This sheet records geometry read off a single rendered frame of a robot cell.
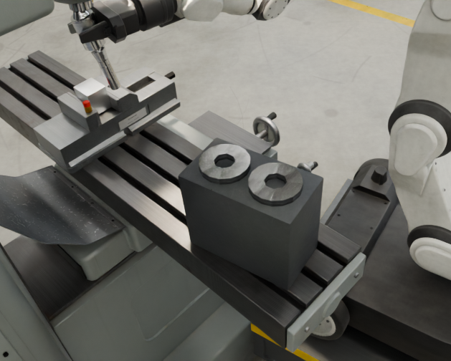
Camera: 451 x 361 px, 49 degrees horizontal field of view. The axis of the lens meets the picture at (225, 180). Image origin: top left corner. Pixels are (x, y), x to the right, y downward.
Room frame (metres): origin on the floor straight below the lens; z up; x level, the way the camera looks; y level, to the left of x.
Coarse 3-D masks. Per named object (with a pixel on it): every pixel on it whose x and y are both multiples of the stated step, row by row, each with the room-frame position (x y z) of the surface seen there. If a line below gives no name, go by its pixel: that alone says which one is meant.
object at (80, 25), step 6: (90, 12) 0.95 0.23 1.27; (72, 18) 0.95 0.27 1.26; (84, 18) 0.93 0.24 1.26; (90, 18) 0.94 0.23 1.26; (72, 24) 0.94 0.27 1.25; (78, 24) 0.93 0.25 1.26; (84, 24) 0.93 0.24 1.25; (90, 24) 0.93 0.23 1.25; (78, 30) 0.93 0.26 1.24; (84, 30) 0.93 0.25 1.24; (78, 36) 0.94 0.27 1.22; (90, 42) 0.93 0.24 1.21; (96, 42) 0.93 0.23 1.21
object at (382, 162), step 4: (368, 160) 1.18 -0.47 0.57; (372, 160) 1.16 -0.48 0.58; (376, 160) 1.15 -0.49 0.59; (380, 160) 1.14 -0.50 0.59; (384, 160) 1.14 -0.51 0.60; (388, 160) 1.14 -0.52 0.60; (364, 164) 1.17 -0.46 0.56; (368, 164) 1.15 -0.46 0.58; (372, 164) 1.14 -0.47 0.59; (376, 164) 1.13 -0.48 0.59; (380, 164) 1.13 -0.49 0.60; (384, 164) 1.12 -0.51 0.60; (388, 164) 1.12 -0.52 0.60; (360, 168) 1.16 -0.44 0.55; (388, 168) 1.10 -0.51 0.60; (356, 172) 1.16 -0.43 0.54
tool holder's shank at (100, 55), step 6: (102, 48) 0.95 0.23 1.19; (96, 54) 0.94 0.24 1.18; (102, 54) 0.94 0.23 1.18; (102, 60) 0.94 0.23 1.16; (108, 60) 0.96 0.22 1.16; (102, 66) 0.95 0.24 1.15; (108, 66) 0.95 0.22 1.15; (108, 72) 0.95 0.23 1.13; (114, 72) 0.96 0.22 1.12; (108, 78) 0.95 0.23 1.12; (114, 78) 0.95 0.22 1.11; (108, 84) 0.95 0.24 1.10; (114, 84) 0.95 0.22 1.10
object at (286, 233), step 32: (224, 160) 0.65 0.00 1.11; (256, 160) 0.64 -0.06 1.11; (192, 192) 0.61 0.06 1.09; (224, 192) 0.57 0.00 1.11; (256, 192) 0.55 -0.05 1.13; (288, 192) 0.55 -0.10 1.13; (320, 192) 0.57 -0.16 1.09; (192, 224) 0.61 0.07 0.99; (224, 224) 0.57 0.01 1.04; (256, 224) 0.53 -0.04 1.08; (288, 224) 0.49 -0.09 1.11; (224, 256) 0.57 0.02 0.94; (256, 256) 0.53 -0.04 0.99; (288, 256) 0.49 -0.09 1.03; (288, 288) 0.49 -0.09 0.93
